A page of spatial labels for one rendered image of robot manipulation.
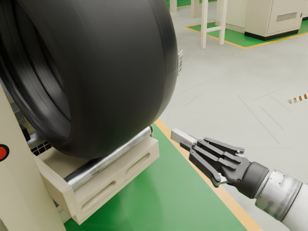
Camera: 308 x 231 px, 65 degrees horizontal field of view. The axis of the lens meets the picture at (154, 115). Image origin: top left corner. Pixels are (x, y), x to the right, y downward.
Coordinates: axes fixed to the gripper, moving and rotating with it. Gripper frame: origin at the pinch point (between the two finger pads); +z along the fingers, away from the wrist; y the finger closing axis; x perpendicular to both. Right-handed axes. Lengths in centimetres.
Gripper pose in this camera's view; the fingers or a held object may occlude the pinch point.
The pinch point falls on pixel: (183, 139)
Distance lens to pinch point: 61.9
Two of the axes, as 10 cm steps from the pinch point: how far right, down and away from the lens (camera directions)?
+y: -6.5, 4.5, -6.1
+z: -7.6, -4.2, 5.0
